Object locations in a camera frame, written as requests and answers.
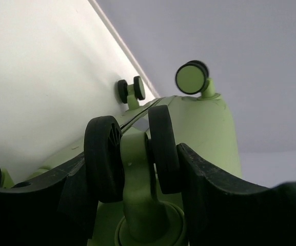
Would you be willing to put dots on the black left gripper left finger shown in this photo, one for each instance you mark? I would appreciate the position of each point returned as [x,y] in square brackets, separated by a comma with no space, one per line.
[54,208]

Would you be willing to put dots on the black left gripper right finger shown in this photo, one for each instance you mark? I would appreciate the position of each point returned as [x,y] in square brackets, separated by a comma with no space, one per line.
[221,209]

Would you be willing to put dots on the green hard-shell suitcase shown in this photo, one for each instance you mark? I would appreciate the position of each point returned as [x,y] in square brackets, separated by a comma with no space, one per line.
[132,164]

